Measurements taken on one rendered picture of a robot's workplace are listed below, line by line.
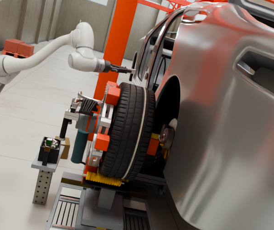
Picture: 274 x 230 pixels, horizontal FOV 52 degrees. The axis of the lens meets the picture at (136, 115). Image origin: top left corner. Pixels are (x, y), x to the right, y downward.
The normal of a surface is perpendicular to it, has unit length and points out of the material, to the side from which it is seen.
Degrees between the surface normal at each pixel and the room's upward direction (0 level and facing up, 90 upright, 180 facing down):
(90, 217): 0
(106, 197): 90
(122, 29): 90
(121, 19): 90
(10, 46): 90
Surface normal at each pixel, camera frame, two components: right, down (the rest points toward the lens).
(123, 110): 0.25, -0.36
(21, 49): 0.15, 0.29
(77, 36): -0.22, -0.11
